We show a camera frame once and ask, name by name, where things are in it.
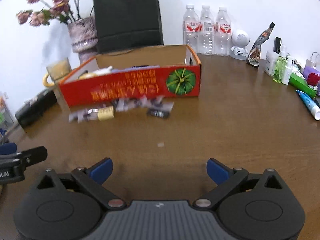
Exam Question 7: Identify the white wipes container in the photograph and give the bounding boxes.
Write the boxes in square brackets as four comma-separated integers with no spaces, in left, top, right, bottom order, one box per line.
[264,51,279,76]

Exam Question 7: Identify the red cardboard box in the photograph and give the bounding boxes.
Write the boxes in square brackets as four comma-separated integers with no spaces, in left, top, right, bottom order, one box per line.
[59,45,202,107]

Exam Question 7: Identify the green box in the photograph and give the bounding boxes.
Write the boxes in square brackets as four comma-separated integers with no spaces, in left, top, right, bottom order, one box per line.
[289,73,317,99]

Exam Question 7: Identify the right water bottle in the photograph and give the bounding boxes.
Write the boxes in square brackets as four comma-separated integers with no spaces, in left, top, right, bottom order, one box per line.
[214,7,232,56]

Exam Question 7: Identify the black case with stickers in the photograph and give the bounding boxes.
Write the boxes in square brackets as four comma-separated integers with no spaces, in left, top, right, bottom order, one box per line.
[15,89,57,128]

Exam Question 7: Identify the yellow white plush toy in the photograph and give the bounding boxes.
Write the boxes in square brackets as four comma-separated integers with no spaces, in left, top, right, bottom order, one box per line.
[78,66,113,80]

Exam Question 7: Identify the black sauce pouch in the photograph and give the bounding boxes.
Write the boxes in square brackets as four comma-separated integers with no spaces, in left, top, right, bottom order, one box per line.
[247,22,275,68]

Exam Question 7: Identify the white robot figurine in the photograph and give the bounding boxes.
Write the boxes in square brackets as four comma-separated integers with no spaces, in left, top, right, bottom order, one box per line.
[230,29,250,61]

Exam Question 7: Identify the white blue tube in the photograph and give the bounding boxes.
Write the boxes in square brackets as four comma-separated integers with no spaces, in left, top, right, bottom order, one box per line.
[296,90,320,121]

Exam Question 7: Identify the purple textured vase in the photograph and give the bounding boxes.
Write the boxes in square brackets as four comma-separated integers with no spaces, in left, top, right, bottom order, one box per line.
[67,16,98,64]

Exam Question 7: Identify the yellow ceramic mug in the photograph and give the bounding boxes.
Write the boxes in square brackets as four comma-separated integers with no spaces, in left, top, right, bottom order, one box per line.
[42,73,60,88]

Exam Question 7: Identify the small white spray bottle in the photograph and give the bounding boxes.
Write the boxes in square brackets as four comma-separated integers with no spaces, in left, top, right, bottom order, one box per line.
[281,58,293,85]

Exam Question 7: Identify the purple drawstring pouch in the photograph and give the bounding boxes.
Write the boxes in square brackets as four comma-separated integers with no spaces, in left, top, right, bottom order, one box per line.
[111,65,160,74]

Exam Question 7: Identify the red rose ornament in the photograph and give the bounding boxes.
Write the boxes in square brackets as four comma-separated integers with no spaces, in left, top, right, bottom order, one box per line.
[306,72,320,87]

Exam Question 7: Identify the left water bottle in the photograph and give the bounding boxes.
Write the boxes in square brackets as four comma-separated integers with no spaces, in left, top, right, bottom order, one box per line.
[183,5,201,53]

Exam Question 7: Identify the water bottle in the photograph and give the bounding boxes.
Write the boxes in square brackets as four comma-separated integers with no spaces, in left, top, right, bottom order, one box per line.
[214,7,232,56]
[183,5,201,53]
[199,5,215,55]

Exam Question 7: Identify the clear glass cup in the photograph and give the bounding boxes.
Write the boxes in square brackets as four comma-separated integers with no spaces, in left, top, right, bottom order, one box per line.
[47,58,72,83]

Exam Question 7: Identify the green sanitizer bottle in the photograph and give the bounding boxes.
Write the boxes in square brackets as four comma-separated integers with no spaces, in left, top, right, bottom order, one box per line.
[273,44,287,83]

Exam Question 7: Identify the middle water bottle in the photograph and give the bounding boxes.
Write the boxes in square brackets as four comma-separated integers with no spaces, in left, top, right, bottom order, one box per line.
[199,5,215,55]

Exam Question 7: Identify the black paper bag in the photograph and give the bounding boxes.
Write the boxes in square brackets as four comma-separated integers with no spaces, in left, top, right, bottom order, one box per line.
[93,0,163,54]

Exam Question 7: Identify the yellow eraser block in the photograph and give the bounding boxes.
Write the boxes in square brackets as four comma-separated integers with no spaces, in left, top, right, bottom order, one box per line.
[97,106,115,121]

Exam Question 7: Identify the silver brown candy wrapper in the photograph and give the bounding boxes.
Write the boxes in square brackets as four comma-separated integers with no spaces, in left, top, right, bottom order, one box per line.
[68,108,98,123]

